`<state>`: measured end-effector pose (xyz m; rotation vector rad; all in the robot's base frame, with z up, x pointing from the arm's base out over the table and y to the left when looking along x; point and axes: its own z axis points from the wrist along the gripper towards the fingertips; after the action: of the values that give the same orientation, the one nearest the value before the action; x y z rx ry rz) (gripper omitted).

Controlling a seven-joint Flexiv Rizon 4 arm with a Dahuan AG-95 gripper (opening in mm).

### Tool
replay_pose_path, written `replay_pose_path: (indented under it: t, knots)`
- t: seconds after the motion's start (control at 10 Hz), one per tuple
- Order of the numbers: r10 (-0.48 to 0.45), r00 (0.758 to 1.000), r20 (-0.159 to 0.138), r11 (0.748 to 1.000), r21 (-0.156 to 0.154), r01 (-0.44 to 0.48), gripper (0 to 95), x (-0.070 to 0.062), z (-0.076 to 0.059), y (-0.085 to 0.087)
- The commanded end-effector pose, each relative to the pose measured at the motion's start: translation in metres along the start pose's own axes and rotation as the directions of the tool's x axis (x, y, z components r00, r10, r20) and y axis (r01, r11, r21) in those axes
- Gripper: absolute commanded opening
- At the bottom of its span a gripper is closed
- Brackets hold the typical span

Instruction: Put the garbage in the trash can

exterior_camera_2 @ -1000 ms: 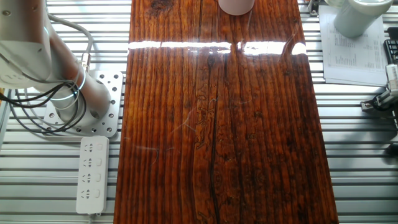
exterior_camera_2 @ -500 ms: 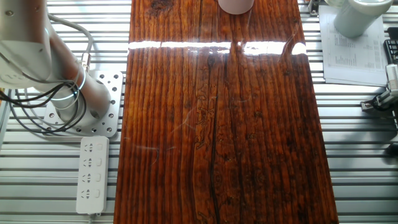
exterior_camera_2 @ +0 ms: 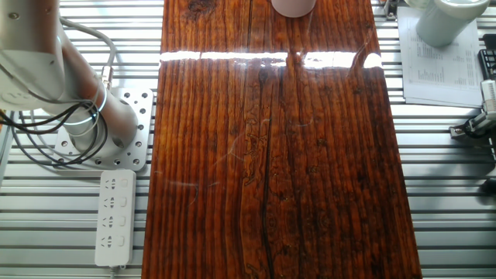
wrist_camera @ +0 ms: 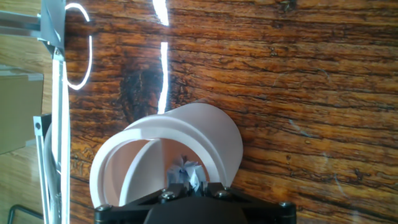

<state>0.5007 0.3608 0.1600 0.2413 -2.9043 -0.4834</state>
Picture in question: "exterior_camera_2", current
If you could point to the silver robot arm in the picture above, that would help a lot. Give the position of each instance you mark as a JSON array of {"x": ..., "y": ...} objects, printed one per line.
[{"x": 35, "y": 58}]

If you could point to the white plastic cup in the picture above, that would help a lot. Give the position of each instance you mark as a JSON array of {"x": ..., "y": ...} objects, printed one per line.
[{"x": 293, "y": 7}]

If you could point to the white power strip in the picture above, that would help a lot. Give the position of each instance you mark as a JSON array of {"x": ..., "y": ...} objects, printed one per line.
[{"x": 115, "y": 217}]

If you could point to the printed paper sheet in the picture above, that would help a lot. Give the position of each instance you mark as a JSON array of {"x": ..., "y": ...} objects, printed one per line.
[{"x": 438, "y": 73}]

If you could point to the black keyboard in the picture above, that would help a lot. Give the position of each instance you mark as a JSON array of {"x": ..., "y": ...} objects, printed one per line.
[{"x": 488, "y": 58}]

